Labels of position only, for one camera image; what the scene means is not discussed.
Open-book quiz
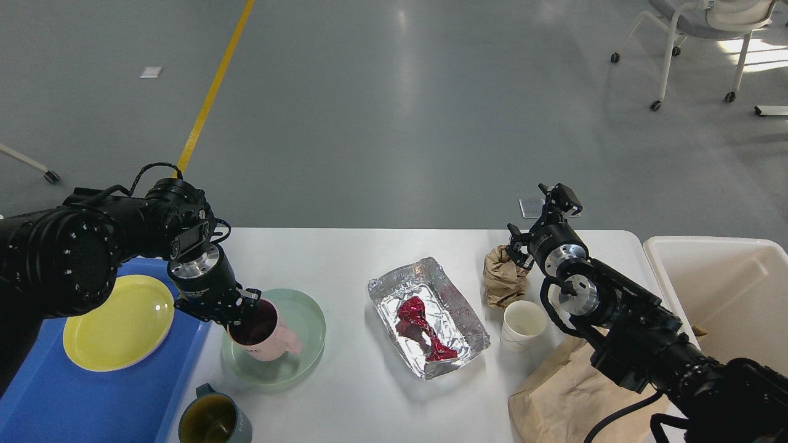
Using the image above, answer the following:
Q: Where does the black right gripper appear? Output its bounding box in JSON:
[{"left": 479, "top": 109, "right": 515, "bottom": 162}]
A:
[{"left": 507, "top": 183, "right": 589, "bottom": 277}]

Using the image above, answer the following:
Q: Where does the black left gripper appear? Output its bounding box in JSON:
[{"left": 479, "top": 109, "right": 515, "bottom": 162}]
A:
[{"left": 167, "top": 243, "right": 262, "bottom": 325}]

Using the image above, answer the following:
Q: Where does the pink mug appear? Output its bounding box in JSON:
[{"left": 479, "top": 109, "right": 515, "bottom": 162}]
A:
[{"left": 226, "top": 299, "right": 303, "bottom": 362}]

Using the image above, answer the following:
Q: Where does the dark teal mug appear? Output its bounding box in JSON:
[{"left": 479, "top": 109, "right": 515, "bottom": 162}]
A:
[{"left": 177, "top": 383, "right": 253, "bottom": 442}]

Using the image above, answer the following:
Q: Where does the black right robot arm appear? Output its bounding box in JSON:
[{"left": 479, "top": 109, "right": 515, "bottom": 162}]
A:
[{"left": 506, "top": 184, "right": 787, "bottom": 442}]

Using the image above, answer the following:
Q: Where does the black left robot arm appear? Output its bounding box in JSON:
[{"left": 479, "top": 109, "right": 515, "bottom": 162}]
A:
[{"left": 1, "top": 170, "right": 262, "bottom": 391}]

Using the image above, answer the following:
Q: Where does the grey floor plate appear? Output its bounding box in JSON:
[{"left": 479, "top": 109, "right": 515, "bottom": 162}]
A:
[{"left": 520, "top": 197, "right": 582, "bottom": 220}]

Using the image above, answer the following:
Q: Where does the light green plate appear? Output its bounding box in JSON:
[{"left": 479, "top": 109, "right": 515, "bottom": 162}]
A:
[{"left": 220, "top": 289, "right": 326, "bottom": 391}]

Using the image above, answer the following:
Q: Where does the crumpled brown paper ball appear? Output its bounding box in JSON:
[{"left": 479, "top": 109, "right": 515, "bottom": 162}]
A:
[{"left": 482, "top": 245, "right": 530, "bottom": 309}]

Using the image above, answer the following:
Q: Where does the white paper cup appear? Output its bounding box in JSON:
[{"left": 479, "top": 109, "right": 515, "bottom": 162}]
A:
[{"left": 501, "top": 300, "right": 548, "bottom": 351}]

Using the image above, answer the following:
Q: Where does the yellow plate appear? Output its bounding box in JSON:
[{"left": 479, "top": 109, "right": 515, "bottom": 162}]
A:
[{"left": 62, "top": 274, "right": 175, "bottom": 372}]

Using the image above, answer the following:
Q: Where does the aluminium foil tray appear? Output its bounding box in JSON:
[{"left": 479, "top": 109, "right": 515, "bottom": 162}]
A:
[{"left": 367, "top": 257, "right": 491, "bottom": 380}]

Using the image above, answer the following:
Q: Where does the red crumpled wrapper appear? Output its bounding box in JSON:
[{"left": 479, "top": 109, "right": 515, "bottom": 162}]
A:
[{"left": 396, "top": 295, "right": 458, "bottom": 362}]

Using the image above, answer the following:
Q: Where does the flat brown paper bag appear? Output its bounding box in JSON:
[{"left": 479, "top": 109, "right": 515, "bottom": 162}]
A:
[{"left": 509, "top": 336, "right": 656, "bottom": 442}]

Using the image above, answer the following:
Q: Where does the blue plastic tray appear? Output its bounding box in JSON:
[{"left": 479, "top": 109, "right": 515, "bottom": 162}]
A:
[{"left": 0, "top": 257, "right": 213, "bottom": 443}]

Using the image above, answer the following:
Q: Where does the white plastic bin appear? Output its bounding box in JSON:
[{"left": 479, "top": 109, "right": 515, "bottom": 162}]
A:
[{"left": 643, "top": 236, "right": 787, "bottom": 375}]

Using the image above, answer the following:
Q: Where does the white bar on floor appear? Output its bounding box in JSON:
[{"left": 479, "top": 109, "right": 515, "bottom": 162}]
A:
[{"left": 754, "top": 105, "right": 788, "bottom": 118}]

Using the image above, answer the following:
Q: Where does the white office chair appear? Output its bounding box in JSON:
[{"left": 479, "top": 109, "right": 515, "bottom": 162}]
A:
[{"left": 609, "top": 1, "right": 779, "bottom": 111}]

